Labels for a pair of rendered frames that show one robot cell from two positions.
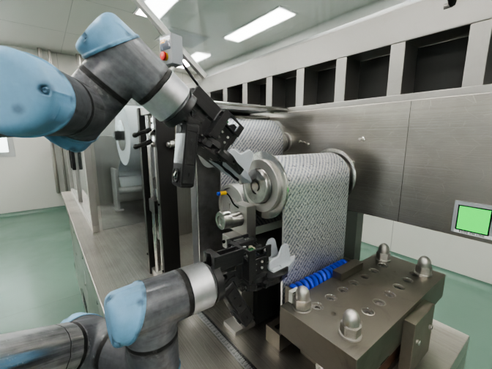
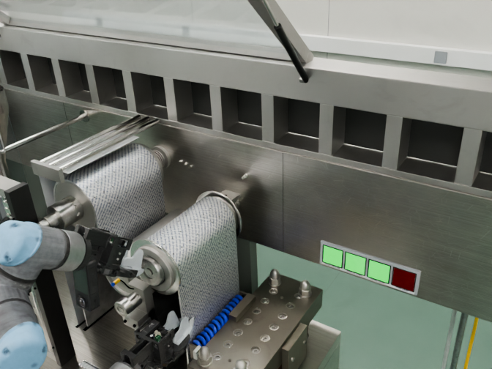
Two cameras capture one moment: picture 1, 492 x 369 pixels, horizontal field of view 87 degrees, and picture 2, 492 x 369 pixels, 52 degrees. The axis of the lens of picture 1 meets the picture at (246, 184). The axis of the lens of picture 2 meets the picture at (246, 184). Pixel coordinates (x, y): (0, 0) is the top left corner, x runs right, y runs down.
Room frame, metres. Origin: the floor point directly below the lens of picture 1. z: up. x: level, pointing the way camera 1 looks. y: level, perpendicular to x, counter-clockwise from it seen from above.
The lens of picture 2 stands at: (-0.39, 0.05, 1.97)
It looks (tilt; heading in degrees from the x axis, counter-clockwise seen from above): 29 degrees down; 342
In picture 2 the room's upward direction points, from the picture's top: 3 degrees counter-clockwise
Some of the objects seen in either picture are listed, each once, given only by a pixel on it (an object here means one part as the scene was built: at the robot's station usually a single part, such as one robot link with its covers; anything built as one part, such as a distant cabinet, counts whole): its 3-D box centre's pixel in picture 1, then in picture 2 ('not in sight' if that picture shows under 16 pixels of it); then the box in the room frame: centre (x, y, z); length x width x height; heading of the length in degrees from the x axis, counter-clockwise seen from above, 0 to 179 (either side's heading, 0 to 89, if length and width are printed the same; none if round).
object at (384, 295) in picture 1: (370, 300); (261, 332); (0.52, -0.27, 1.00); 0.40 x 0.16 x 0.06; 128
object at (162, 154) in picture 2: (277, 142); (152, 161); (0.94, -0.11, 1.33); 0.07 x 0.07 x 0.07; 38
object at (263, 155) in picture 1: (263, 185); (154, 267); (0.56, -0.04, 1.25); 0.15 x 0.01 x 0.15; 38
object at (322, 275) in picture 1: (322, 277); (220, 321); (0.57, -0.18, 1.03); 0.21 x 0.04 x 0.03; 128
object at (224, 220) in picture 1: (223, 220); (123, 307); (0.54, 0.05, 1.18); 0.04 x 0.02 x 0.04; 38
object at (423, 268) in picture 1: (424, 264); (304, 287); (0.58, -0.43, 1.05); 0.04 x 0.04 x 0.04
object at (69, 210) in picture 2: not in sight; (65, 212); (0.74, 0.14, 1.33); 0.06 x 0.06 x 0.06; 38
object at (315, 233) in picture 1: (317, 239); (211, 291); (0.59, -0.17, 1.11); 0.23 x 0.01 x 0.18; 128
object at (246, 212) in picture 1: (238, 268); (142, 337); (0.56, 0.02, 1.05); 0.06 x 0.05 x 0.31; 128
